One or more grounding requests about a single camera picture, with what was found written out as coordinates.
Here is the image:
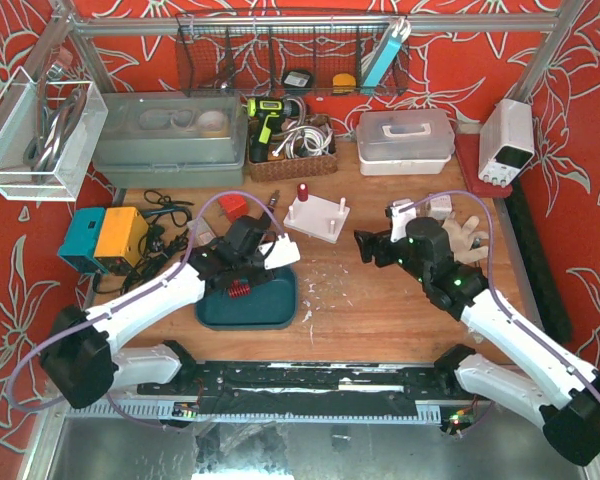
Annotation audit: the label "red spring one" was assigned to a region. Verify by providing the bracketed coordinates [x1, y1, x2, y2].
[297, 183, 309, 202]

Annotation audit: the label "white bench power supply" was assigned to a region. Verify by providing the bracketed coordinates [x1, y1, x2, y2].
[478, 99, 535, 188]

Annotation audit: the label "white coiled cable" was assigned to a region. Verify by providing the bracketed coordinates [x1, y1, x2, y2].
[273, 124, 335, 160]

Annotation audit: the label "red cube power socket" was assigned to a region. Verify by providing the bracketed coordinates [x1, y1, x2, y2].
[217, 194, 249, 223]

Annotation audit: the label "red mat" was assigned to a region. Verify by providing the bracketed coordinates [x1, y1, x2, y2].
[455, 134, 513, 199]

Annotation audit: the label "clear acrylic box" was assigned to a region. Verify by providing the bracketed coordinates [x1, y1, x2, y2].
[0, 68, 108, 202]

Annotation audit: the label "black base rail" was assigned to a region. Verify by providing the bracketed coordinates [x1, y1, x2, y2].
[136, 361, 475, 401]

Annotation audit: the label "small clear screw box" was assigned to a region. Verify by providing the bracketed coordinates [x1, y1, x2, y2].
[187, 217, 216, 247]

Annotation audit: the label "orange black ratchet screwdriver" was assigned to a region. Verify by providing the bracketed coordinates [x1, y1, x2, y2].
[260, 190, 280, 228]

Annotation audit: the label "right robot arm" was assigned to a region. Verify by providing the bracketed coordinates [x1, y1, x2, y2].
[354, 217, 600, 466]

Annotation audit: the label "yellow tape measure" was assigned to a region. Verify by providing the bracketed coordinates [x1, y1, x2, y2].
[332, 73, 357, 95]

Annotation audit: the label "grey plastic storage box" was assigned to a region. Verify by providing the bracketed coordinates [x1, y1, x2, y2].
[92, 92, 248, 189]

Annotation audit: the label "dark green plastic tray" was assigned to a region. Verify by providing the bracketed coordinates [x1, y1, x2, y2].
[195, 266, 298, 331]

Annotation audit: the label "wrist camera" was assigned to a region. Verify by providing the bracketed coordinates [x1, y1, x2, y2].
[258, 234, 301, 270]
[386, 198, 417, 243]

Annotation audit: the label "white peg base plate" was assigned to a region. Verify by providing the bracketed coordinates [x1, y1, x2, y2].
[283, 193, 350, 244]

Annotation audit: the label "white lidded storage box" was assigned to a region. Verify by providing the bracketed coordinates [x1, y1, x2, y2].
[356, 109, 455, 176]

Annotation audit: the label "black tangled cables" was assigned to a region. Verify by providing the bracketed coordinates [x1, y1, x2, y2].
[92, 188, 196, 294]

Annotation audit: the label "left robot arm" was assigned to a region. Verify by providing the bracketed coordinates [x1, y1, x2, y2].
[39, 214, 273, 408]

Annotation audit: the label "black tape measure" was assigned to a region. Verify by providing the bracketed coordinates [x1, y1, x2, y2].
[281, 69, 314, 94]

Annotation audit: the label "metal flexible hose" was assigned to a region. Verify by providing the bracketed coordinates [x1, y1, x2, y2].
[282, 97, 311, 132]

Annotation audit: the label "black wire basket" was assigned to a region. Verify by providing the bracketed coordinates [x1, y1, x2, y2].
[176, 7, 409, 96]

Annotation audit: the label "teal and yellow box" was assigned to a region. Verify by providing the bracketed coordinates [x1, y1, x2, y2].
[57, 207, 149, 276]

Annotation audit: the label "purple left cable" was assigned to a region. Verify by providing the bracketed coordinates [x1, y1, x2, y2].
[7, 192, 291, 431]

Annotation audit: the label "white tiger cube socket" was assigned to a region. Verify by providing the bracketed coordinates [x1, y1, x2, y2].
[425, 195, 453, 222]

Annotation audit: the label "black side strip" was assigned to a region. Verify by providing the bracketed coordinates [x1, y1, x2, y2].
[504, 180, 573, 345]

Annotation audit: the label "green cordless drill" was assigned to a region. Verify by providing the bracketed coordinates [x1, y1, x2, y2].
[247, 97, 301, 163]

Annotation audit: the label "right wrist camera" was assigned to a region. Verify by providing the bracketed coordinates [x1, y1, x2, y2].
[386, 198, 417, 243]

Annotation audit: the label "red spring three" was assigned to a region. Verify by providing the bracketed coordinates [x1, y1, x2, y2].
[227, 280, 251, 299]

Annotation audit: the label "woven wicker basket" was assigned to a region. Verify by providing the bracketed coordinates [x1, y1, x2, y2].
[245, 139, 338, 182]

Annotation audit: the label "white cotton glove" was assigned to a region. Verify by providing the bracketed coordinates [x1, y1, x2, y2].
[442, 212, 489, 264]

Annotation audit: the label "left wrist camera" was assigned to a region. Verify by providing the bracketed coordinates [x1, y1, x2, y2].
[258, 234, 301, 270]

